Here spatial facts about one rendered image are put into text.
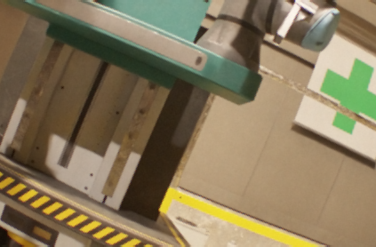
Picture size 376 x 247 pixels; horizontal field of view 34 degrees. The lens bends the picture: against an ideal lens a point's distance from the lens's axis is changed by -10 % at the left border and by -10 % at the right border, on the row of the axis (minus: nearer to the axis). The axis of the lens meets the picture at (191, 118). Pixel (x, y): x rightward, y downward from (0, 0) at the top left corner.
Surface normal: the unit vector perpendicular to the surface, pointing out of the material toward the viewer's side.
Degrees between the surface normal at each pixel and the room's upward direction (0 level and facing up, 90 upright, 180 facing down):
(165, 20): 90
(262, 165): 90
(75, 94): 90
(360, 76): 90
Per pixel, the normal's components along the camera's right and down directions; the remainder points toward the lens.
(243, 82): 0.11, -0.04
